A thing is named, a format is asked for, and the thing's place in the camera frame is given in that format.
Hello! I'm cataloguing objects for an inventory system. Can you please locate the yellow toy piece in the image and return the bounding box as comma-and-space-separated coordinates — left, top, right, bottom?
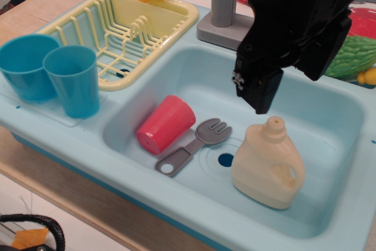
357, 67, 376, 85

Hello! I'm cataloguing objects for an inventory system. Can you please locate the cream toy detergent bottle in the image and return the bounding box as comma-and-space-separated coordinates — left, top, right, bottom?
231, 116, 306, 210

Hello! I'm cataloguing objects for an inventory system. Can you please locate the orange tape piece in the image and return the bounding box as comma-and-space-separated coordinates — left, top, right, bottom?
11, 227, 49, 250

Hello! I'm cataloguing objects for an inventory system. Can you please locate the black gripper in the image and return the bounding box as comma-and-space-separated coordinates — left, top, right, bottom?
232, 0, 353, 115

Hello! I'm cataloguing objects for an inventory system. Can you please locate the black braided cable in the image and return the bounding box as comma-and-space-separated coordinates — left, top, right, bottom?
0, 214, 65, 251

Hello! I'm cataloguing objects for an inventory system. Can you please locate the light blue toy sink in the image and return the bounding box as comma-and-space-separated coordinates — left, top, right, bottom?
0, 0, 376, 251

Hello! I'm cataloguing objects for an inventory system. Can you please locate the yellow dish drying rack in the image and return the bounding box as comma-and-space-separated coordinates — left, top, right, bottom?
38, 0, 199, 91

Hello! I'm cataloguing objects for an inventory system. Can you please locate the person's foot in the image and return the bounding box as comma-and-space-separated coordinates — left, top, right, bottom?
0, 2, 15, 15

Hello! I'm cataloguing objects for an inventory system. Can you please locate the red plastic cup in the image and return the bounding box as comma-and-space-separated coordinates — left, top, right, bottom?
136, 95, 196, 155

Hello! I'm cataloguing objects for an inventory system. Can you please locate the small blue plastic cup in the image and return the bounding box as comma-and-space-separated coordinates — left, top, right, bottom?
43, 45, 100, 119

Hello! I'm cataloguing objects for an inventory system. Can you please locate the large blue plastic cup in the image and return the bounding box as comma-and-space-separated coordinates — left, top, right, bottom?
1, 34, 61, 102

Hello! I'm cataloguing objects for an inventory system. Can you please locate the red plastic plate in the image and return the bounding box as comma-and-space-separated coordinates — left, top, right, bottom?
348, 8, 375, 39

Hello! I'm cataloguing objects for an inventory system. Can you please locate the grey toy faucet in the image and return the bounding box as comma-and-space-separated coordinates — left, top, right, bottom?
197, 0, 254, 51

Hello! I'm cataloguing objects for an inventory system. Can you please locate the green toy bitter gourd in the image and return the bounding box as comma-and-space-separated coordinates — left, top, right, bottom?
324, 36, 375, 79

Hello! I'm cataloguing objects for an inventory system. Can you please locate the grey plastic toy fork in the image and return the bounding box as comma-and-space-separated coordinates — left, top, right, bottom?
155, 118, 232, 177

